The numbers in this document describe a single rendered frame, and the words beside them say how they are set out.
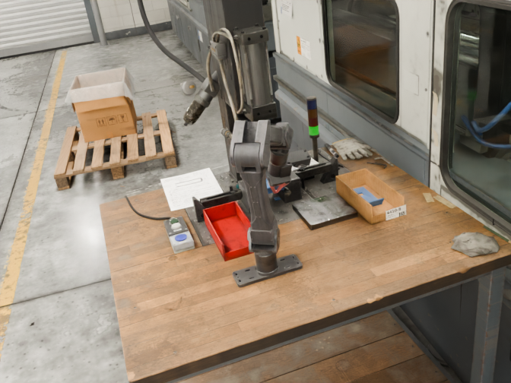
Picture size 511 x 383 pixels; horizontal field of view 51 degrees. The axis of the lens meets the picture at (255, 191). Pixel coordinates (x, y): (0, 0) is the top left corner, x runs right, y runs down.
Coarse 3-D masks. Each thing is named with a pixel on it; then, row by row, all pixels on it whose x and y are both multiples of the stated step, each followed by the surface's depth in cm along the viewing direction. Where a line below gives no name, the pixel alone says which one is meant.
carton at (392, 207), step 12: (336, 180) 191; (348, 180) 193; (360, 180) 195; (372, 180) 190; (348, 192) 183; (372, 192) 190; (384, 192) 184; (396, 192) 175; (360, 204) 176; (384, 204) 182; (396, 204) 177; (372, 216) 171; (384, 216) 173; (396, 216) 174
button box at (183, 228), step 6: (126, 198) 209; (144, 216) 195; (180, 216) 187; (168, 222) 184; (180, 222) 183; (168, 228) 180; (180, 228) 180; (186, 228) 179; (168, 234) 177; (174, 234) 177
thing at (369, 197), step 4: (356, 188) 193; (360, 188) 193; (364, 188) 192; (360, 192) 190; (364, 192) 190; (368, 192) 190; (364, 196) 188; (368, 196) 187; (372, 196) 187; (368, 200) 185; (372, 200) 185; (376, 200) 179; (380, 200) 180; (372, 204) 181; (376, 204) 182
